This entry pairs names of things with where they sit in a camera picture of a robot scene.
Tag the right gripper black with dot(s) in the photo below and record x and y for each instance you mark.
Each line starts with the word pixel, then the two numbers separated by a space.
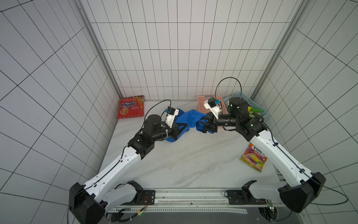
pixel 212 123

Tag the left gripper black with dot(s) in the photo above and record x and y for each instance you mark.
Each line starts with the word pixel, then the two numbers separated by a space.
pixel 173 131

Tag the blue baseball cap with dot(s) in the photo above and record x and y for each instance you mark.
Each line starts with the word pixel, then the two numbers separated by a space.
pixel 174 131

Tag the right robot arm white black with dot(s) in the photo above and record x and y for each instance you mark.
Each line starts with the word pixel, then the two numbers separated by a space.
pixel 300 186

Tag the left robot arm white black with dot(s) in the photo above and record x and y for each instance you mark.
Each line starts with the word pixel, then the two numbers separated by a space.
pixel 89 202

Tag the pink plastic basket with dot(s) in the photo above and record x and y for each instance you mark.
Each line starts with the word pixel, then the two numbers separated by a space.
pixel 202 105

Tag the green toy vegetable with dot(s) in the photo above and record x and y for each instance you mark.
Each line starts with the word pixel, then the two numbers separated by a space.
pixel 256 110

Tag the red cookie snack bag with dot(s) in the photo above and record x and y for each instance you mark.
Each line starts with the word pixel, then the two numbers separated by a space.
pixel 131 107

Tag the colourful candy bag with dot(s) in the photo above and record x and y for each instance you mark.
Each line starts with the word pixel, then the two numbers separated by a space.
pixel 254 157

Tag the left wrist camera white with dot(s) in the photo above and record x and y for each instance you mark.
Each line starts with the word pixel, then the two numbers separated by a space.
pixel 171 114

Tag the aluminium mounting rail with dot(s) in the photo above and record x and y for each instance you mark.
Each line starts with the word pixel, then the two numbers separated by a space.
pixel 193 200

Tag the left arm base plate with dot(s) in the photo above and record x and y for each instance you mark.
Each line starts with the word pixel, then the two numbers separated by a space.
pixel 144 197

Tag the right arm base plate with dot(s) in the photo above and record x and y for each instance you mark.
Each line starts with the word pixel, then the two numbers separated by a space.
pixel 242 197

